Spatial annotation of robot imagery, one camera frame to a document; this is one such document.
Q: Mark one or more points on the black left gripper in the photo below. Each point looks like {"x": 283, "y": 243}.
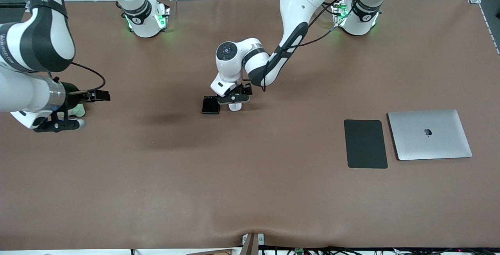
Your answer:
{"x": 245, "y": 89}

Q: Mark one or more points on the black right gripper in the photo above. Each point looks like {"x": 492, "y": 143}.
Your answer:
{"x": 71, "y": 95}

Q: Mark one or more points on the white computer mouse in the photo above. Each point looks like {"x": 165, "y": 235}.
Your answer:
{"x": 234, "y": 107}

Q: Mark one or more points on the black phone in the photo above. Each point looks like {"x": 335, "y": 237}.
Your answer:
{"x": 209, "y": 106}

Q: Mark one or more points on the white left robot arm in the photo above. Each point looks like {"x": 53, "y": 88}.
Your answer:
{"x": 300, "y": 5}

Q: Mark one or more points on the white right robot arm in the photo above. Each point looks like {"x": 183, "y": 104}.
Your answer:
{"x": 39, "y": 32}

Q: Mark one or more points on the black mouse pad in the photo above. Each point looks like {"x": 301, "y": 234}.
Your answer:
{"x": 365, "y": 144}

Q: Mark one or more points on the green dinosaur plush toy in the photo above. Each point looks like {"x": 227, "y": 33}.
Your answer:
{"x": 80, "y": 109}

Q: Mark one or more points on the brown table cover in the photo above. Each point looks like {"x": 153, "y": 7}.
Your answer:
{"x": 250, "y": 177}

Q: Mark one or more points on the silver laptop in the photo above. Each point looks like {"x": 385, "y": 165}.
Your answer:
{"x": 429, "y": 145}

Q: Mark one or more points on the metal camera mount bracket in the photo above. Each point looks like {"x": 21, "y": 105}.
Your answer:
{"x": 252, "y": 243}

